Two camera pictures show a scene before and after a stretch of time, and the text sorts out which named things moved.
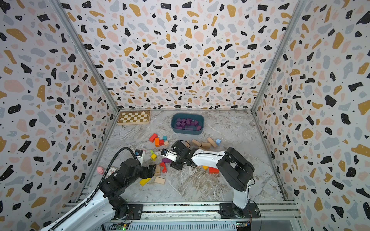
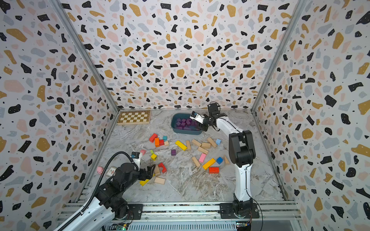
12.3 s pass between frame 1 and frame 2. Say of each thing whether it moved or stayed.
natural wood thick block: stayed
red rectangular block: stayed
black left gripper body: stayed
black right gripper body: moved
